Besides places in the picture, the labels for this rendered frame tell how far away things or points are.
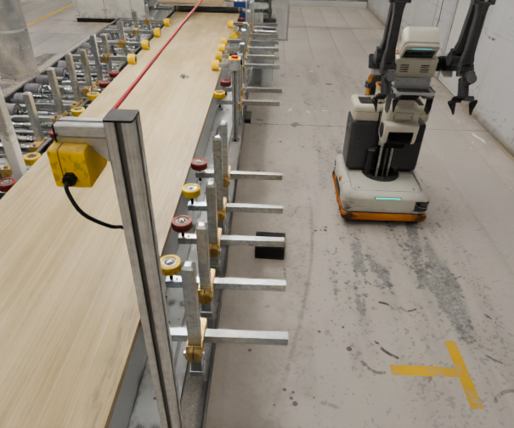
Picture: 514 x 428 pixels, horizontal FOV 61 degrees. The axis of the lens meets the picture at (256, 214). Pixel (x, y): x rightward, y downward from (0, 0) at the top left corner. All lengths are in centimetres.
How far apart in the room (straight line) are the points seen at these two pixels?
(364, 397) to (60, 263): 152
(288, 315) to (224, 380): 55
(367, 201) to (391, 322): 96
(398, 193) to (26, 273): 247
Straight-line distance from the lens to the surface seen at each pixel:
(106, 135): 62
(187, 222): 175
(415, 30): 291
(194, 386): 148
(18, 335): 148
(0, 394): 137
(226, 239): 178
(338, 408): 229
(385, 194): 327
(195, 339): 136
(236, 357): 241
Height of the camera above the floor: 193
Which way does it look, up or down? 35 degrees down
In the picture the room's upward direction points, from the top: 1 degrees clockwise
